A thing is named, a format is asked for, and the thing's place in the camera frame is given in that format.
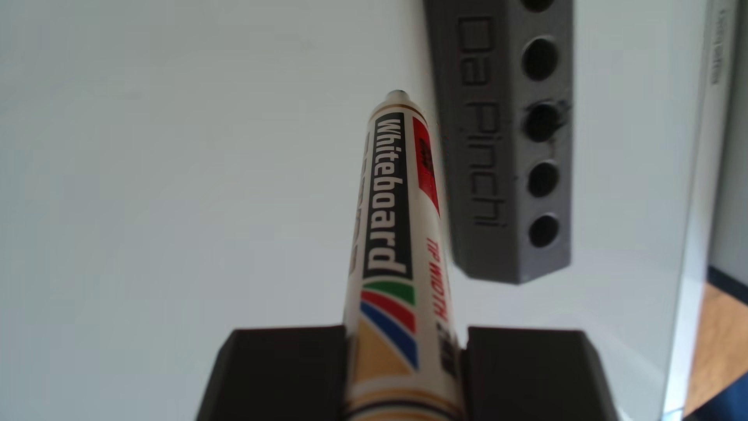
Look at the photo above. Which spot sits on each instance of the white whiteboard marker pen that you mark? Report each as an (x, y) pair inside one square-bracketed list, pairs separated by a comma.
[(388, 234)]

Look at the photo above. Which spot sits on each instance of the grey Da Pinchi pen holder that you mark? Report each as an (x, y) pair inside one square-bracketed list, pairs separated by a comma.
[(502, 234)]

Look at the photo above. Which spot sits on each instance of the whiteboard with aluminium frame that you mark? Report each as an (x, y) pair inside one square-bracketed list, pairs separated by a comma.
[(175, 175)]

